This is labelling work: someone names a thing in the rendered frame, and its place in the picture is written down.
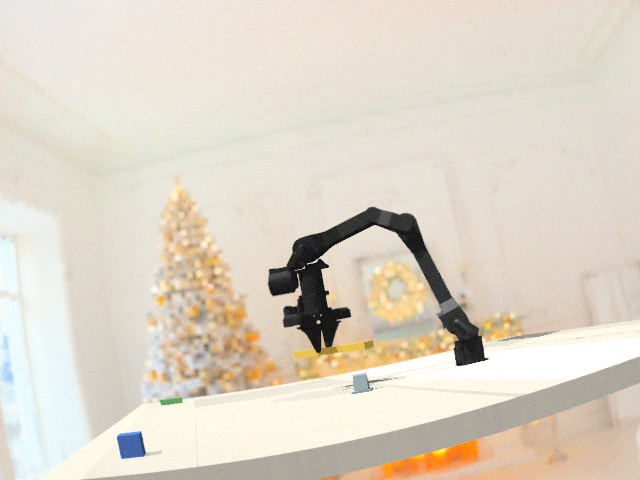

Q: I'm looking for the green flat bar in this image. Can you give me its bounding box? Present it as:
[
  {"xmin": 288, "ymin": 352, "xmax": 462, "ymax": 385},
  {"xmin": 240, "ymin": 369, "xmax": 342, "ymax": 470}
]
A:
[{"xmin": 160, "ymin": 397, "xmax": 183, "ymax": 406}]

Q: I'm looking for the blue cube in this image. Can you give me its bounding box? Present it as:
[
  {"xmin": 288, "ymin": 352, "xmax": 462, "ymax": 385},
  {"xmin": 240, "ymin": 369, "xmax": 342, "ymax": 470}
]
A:
[{"xmin": 116, "ymin": 431, "xmax": 146, "ymax": 459}]

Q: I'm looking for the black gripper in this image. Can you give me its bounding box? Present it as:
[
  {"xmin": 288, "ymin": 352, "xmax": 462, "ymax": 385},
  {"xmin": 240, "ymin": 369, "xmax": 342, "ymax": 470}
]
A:
[{"xmin": 282, "ymin": 287, "xmax": 352, "ymax": 353}]

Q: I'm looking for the yellow bar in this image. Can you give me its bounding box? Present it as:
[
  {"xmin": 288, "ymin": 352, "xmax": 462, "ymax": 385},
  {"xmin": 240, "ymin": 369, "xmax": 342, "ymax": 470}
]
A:
[{"xmin": 294, "ymin": 340, "xmax": 374, "ymax": 358}]

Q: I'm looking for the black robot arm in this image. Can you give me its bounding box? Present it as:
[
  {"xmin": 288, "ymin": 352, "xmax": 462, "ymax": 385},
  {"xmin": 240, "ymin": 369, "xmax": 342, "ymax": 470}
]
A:
[{"xmin": 267, "ymin": 206, "xmax": 489, "ymax": 366}]

